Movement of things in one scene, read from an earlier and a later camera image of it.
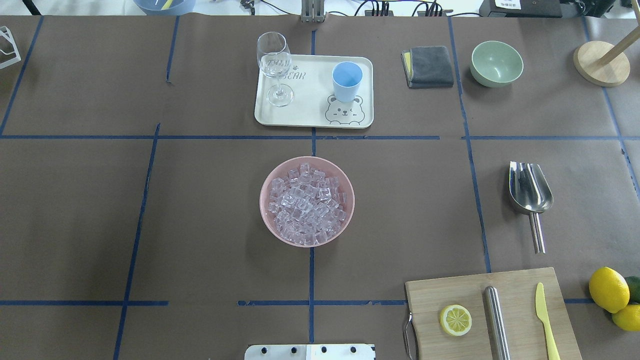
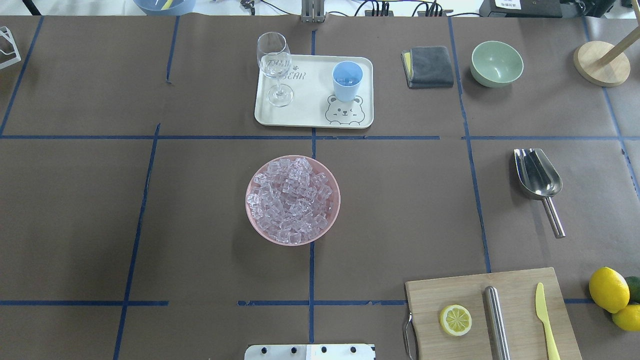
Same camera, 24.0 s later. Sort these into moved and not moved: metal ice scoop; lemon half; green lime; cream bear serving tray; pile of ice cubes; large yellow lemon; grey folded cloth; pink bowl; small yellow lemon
Moved: pink bowl; pile of ice cubes; metal ice scoop
Not moved: cream bear serving tray; green lime; small yellow lemon; lemon half; grey folded cloth; large yellow lemon
